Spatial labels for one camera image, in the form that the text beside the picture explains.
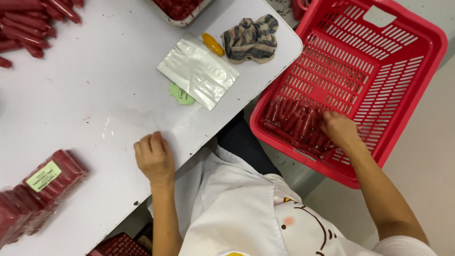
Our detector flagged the red plastic basket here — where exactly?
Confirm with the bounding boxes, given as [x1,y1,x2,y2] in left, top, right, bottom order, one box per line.
[249,0,449,190]

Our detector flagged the striped folded cloth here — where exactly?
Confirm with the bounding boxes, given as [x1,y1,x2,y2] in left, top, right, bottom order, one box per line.
[221,14,279,65]

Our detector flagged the person's right hand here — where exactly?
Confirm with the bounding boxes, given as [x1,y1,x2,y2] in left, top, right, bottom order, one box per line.
[319,110,362,154]

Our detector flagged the pile of red sausages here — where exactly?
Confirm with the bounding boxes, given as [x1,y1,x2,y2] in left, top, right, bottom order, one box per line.
[0,0,84,69]

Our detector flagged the labelled packed sausage bag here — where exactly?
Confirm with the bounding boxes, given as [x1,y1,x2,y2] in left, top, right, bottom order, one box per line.
[22,149,90,206]

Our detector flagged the yellow plastic tool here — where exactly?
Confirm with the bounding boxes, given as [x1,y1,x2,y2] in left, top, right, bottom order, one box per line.
[201,33,225,57]

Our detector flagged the green paper label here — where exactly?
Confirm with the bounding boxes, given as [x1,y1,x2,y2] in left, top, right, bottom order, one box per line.
[168,83,196,106]

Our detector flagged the red plastic container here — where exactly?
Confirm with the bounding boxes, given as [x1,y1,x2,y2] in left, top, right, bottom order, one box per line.
[291,0,313,21]

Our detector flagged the clear plastic bag stack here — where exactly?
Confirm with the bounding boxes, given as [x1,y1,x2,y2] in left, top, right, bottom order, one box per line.
[157,33,240,111]

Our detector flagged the person's white apron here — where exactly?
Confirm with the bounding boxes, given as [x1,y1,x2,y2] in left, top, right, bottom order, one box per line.
[147,137,438,256]

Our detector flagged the heap of red sausages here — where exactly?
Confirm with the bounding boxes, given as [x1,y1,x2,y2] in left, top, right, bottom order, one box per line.
[262,99,337,160]

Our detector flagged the packed sausage bags stack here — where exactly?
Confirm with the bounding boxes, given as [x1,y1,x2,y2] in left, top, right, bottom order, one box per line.
[0,184,59,249]

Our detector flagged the person's dark trousers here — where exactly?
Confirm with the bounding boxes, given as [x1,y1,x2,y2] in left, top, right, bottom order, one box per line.
[216,110,283,178]

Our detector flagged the tray of red sausages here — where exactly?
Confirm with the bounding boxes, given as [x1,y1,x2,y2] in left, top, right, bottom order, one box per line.
[149,0,214,28]

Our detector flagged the person's left hand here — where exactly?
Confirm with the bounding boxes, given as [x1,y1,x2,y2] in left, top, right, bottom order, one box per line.
[134,131,176,186]

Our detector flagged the dark red crate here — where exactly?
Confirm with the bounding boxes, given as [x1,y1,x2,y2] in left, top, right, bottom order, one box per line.
[87,232,151,256]

